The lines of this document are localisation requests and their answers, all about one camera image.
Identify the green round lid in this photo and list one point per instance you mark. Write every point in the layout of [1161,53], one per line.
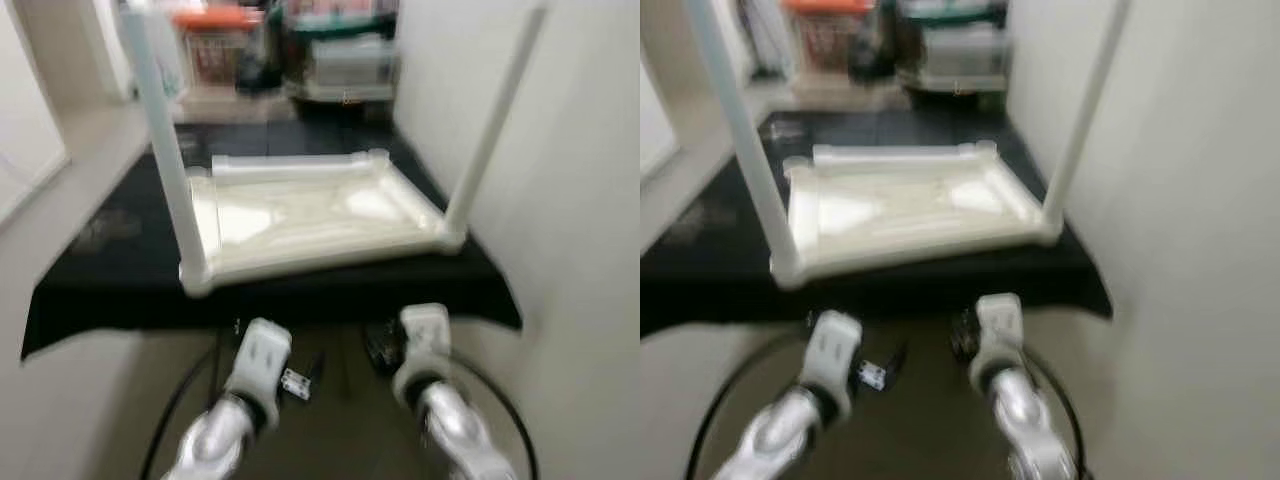
[955,15]
[345,27]

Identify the white plastic table top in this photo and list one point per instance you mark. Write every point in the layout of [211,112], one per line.
[900,225]
[300,230]

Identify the black tablecloth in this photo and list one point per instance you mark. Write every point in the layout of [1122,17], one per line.
[720,270]
[120,270]

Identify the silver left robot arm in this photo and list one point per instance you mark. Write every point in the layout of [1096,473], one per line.
[210,445]
[775,440]

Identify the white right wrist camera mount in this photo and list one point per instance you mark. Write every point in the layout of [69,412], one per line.
[425,340]
[1000,325]

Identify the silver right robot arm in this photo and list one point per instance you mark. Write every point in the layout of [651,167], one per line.
[1030,420]
[455,430]

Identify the orange lid storage box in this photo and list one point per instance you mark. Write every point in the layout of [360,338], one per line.
[830,40]
[215,50]

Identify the black round basin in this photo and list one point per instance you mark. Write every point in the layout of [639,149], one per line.
[340,106]
[960,100]

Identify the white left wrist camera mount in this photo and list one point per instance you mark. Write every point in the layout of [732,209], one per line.
[835,350]
[260,360]

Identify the clear plastic storage box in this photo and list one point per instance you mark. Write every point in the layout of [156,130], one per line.
[960,55]
[350,65]

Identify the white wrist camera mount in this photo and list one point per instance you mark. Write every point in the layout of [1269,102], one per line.
[1000,325]
[835,350]
[260,360]
[425,340]

